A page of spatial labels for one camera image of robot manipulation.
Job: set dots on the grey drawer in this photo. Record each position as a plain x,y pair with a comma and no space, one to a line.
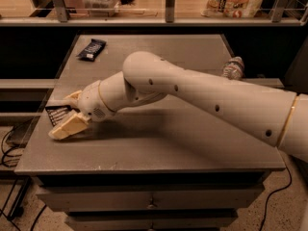
96,199
186,220

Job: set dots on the black chocolate rxbar wrapper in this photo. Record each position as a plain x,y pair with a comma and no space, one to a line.
57,113

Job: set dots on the clear plastic water bottle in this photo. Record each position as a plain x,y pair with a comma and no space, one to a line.
233,69

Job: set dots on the grey upper drawer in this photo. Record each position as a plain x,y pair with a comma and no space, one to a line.
96,199

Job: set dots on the dark blue blueberry rxbar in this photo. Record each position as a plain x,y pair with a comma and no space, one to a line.
92,50

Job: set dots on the clear plastic container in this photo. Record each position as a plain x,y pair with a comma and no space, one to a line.
103,8

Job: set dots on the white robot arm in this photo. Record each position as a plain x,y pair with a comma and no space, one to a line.
276,117

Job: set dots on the colourful snack bag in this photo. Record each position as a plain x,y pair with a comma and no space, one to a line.
231,8

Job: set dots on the grey metal shelf rail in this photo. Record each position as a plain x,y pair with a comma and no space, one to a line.
166,13

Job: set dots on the grey lower drawer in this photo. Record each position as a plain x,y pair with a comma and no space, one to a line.
186,220

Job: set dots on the dark device on floor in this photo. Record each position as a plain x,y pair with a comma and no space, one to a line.
20,134

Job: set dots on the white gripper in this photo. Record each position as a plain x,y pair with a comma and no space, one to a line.
90,102

